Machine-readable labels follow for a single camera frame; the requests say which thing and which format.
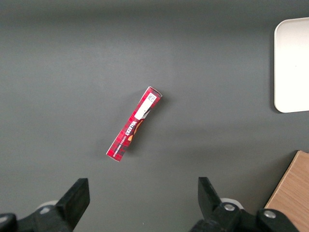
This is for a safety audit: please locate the beige plastic tray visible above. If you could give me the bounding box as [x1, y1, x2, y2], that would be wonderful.
[274, 17, 309, 113]

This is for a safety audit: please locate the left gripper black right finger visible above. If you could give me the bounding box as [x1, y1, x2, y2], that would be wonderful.
[190, 176, 300, 232]

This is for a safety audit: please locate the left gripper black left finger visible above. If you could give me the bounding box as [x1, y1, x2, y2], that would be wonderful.
[0, 178, 91, 232]

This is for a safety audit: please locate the wooden drawer cabinet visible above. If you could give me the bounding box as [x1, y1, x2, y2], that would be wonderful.
[264, 150, 309, 232]

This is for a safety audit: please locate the red snack box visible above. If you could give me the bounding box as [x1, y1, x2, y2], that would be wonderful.
[106, 86, 163, 163]

